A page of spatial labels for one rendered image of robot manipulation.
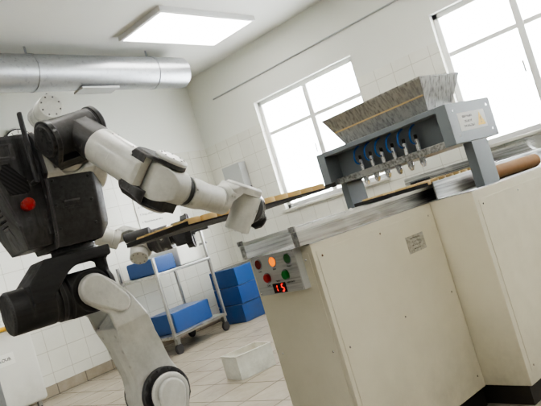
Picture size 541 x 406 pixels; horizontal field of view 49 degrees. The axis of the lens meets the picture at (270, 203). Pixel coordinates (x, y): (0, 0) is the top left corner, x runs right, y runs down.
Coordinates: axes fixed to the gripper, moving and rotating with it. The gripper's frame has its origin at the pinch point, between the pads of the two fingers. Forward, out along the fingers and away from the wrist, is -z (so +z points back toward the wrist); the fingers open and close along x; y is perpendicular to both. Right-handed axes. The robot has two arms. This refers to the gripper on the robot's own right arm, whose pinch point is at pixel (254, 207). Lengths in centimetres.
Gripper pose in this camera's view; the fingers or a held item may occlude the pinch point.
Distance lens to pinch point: 177.1
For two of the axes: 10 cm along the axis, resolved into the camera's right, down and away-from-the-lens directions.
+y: -9.5, 2.9, 0.9
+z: -1.0, -0.1, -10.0
